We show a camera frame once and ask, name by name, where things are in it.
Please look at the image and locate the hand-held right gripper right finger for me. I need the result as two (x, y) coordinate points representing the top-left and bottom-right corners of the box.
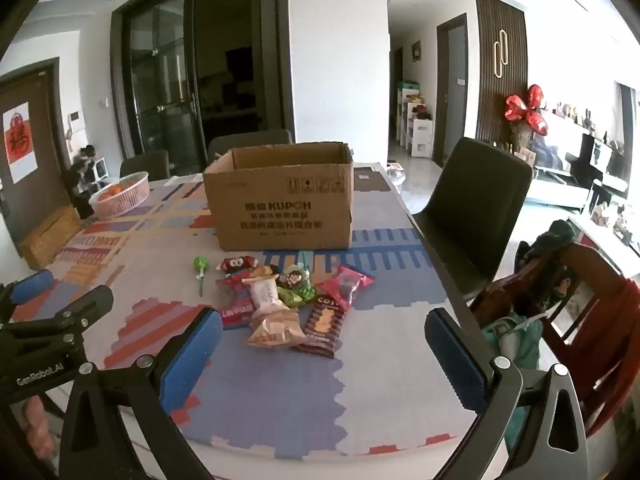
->
(424, 307), (591, 480)

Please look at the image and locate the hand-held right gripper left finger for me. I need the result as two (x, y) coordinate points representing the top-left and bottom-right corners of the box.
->
(57, 306), (224, 480)

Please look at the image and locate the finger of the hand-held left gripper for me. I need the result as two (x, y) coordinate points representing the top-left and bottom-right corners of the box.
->
(0, 285), (115, 347)
(0, 268), (55, 322)

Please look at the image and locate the beige snack packet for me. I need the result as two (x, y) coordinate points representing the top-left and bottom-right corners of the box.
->
(246, 307), (307, 350)

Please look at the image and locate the brown cat cookie packet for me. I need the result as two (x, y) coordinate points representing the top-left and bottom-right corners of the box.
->
(292, 295), (348, 359)

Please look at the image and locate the brown cardboard box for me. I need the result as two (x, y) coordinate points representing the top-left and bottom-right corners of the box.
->
(202, 141), (355, 252)

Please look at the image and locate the person's left hand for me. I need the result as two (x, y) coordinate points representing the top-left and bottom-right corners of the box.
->
(22, 394), (59, 457)

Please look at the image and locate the pink-red snack packet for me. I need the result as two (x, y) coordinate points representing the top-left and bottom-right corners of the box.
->
(215, 277), (258, 331)

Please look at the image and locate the teal bag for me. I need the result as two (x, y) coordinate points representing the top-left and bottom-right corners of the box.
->
(482, 312), (543, 451)

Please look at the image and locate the green lollipop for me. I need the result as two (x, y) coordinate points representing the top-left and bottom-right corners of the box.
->
(193, 256), (209, 297)

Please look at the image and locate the white bread packet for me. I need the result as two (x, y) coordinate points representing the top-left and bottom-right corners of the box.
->
(242, 272), (283, 311)

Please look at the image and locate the red snack packet with eyes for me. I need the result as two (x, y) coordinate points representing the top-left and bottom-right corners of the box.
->
(220, 255), (258, 276)

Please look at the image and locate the white plastic basket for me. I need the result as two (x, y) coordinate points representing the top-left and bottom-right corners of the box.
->
(89, 171), (151, 220)

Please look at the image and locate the green cookie packet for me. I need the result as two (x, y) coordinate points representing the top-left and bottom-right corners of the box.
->
(275, 282), (318, 308)

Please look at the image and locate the pink snack packet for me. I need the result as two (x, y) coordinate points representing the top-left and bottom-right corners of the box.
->
(315, 264), (376, 308)

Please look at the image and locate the dark green cloth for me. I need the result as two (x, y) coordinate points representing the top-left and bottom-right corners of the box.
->
(515, 220), (583, 311)

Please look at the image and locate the red-brown wooden high chair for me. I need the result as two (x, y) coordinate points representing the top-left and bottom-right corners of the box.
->
(470, 242), (640, 441)

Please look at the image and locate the red paper door poster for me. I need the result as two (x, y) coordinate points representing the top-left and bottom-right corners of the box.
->
(2, 102), (38, 183)

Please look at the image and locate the black dining chair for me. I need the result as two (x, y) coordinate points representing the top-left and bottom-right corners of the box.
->
(411, 137), (533, 306)
(120, 149), (171, 181)
(207, 129), (293, 162)

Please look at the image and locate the dark brown entrance door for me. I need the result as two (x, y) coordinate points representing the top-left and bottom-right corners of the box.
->
(0, 57), (73, 261)

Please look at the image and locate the white hallway shelf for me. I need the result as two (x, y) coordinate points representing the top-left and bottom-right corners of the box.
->
(396, 80), (435, 158)

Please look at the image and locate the dark glass sliding door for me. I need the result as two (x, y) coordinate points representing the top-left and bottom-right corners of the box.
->
(111, 0), (296, 177)

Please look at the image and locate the red foil balloon bow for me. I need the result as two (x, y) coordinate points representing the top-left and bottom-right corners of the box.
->
(504, 84), (548, 136)

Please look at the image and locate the grey hallway door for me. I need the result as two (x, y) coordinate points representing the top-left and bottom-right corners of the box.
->
(432, 14), (468, 168)

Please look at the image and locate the dark slatted wall panel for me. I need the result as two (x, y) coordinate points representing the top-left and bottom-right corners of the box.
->
(474, 0), (528, 153)

